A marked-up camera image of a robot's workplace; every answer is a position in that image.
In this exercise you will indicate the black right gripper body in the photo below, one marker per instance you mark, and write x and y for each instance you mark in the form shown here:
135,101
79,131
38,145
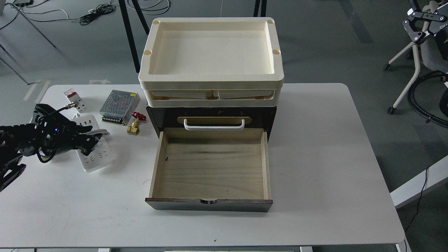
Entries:
440,32

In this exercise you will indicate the dark wooden cabinet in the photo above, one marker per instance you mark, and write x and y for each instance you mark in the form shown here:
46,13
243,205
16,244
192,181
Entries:
207,125

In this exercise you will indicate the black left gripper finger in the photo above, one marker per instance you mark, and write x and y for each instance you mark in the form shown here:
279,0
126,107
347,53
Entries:
85,143
76,129

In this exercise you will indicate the white power strip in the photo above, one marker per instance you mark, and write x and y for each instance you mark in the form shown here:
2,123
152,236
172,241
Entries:
102,155

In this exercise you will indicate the white office chair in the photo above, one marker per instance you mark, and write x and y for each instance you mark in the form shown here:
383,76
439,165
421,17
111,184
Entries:
426,53

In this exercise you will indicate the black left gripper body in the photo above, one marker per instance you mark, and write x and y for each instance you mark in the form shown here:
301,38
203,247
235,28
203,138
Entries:
43,136

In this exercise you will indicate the small white circuit breaker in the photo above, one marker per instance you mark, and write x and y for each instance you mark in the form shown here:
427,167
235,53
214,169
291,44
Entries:
74,97

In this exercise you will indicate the white table beam right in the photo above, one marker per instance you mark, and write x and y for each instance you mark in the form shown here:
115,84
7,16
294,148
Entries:
430,179

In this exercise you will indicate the brass valve red handle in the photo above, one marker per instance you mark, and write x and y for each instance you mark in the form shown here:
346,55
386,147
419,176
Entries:
133,129

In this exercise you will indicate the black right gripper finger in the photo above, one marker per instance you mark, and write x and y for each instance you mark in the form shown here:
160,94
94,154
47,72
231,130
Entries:
437,12
417,36

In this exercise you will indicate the open wooden drawer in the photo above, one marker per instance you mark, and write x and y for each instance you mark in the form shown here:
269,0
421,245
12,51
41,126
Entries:
211,171

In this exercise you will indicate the metal mesh power supply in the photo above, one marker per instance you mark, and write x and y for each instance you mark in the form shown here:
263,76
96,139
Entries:
119,107

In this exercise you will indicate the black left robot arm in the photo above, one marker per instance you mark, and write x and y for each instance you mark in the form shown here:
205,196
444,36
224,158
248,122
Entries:
13,136

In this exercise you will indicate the cream plastic tray organizer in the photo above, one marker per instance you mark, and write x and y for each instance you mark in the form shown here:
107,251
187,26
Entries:
212,62

